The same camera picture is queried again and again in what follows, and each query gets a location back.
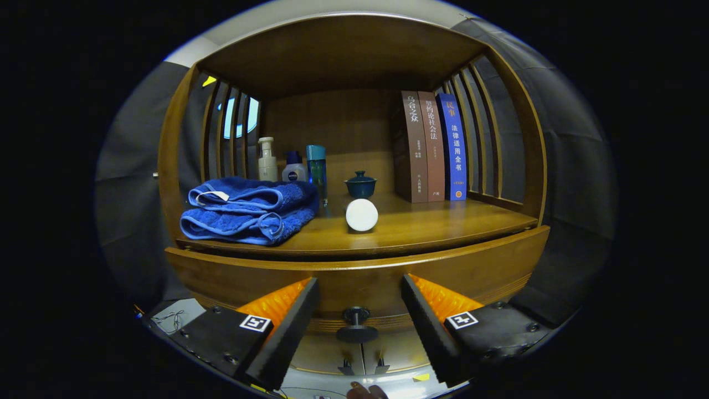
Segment white green cosmetic tube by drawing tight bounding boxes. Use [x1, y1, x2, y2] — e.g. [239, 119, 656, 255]
[346, 198, 379, 232]

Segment clear teal bottle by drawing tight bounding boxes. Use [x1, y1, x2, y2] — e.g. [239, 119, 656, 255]
[306, 145, 327, 206]

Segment wooden cabinet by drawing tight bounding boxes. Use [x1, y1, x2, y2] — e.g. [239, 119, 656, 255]
[157, 14, 549, 383]

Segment dark brown book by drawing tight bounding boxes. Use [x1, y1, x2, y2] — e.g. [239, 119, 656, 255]
[394, 90, 429, 203]

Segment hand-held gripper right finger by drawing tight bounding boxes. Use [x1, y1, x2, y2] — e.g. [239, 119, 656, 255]
[400, 273, 554, 388]

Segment reddish brown book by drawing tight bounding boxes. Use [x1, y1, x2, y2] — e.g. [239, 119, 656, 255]
[417, 91, 446, 202]

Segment wooden countertop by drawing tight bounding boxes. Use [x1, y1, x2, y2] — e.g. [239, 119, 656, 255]
[176, 191, 539, 258]

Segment thin floor cables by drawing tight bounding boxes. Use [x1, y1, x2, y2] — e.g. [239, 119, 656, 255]
[151, 309, 186, 329]

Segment folded blue towel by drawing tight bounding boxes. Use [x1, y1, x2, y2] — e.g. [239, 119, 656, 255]
[180, 177, 320, 246]

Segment wooden cabinet door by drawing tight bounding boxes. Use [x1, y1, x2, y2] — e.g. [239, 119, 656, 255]
[288, 332, 363, 376]
[363, 331, 433, 375]

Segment white bottle dark blue cap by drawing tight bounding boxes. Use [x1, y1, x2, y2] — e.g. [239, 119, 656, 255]
[281, 151, 307, 182]

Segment wooden drawer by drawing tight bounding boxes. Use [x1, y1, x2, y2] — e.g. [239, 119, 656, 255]
[165, 224, 551, 344]

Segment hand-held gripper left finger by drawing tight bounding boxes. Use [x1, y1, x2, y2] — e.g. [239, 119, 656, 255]
[157, 277, 320, 391]

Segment blue book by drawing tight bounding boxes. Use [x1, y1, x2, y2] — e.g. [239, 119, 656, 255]
[436, 93, 467, 201]

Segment white pump bottle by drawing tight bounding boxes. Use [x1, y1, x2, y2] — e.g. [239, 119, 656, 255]
[258, 137, 279, 182]

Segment blue lidded teacup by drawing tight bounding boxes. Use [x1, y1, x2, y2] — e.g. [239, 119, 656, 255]
[344, 171, 377, 199]

